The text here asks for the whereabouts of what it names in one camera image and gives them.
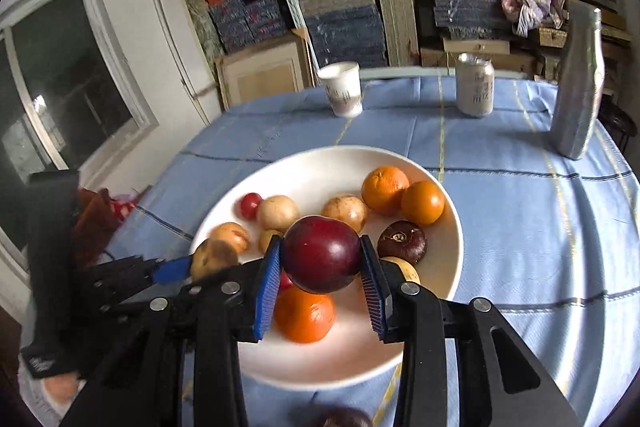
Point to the white paper cup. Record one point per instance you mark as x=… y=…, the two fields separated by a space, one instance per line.
x=342 y=89

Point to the red cherry tomato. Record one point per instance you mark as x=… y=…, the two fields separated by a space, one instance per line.
x=285 y=281
x=250 y=204

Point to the dark round stool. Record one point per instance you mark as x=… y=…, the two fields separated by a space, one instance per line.
x=617 y=122

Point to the bumpy orange tangerine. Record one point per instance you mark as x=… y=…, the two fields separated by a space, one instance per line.
x=385 y=188

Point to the person's white shoe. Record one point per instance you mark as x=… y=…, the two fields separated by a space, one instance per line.
x=55 y=394

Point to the grey ribbed bottle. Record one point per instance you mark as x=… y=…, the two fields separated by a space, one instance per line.
x=577 y=97

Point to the pale yellow fruit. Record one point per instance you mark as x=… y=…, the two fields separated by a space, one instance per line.
x=406 y=269

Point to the person's black trouser leg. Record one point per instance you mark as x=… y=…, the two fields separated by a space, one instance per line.
x=50 y=257

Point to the white framed window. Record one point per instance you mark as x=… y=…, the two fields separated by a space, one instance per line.
x=70 y=82

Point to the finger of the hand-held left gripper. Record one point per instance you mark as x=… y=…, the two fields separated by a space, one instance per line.
x=170 y=269
x=120 y=309

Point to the pink plastic bag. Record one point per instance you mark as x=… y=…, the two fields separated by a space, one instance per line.
x=530 y=4

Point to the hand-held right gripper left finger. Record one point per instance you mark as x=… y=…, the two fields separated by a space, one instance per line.
x=267 y=292

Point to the white plate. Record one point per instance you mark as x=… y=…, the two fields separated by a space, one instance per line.
x=440 y=257

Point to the wooden framed panel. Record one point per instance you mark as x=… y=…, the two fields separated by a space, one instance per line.
x=265 y=77

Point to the orange persimmon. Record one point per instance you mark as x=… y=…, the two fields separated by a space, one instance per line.
x=422 y=202

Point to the red cloth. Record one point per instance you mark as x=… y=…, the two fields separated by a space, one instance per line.
x=100 y=219

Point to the large smooth orange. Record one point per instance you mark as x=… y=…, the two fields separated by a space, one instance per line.
x=304 y=314

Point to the white board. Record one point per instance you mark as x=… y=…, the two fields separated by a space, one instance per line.
x=175 y=52

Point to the blue plaid tablecloth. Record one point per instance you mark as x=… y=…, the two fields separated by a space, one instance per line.
x=500 y=232

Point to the dark red plum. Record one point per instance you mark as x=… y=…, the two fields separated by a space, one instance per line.
x=322 y=254

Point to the small yellow fruit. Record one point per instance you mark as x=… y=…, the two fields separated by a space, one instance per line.
x=269 y=240

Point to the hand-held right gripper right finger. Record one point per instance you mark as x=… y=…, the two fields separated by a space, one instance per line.
x=375 y=292

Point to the pale brown round fruit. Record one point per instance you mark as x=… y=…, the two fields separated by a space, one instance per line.
x=345 y=211

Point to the white drink can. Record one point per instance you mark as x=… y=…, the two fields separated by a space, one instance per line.
x=474 y=87

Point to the dark purple mangosteen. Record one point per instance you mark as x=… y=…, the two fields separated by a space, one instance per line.
x=345 y=418
x=401 y=242

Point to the green stone slab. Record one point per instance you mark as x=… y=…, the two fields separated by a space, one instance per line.
x=200 y=17

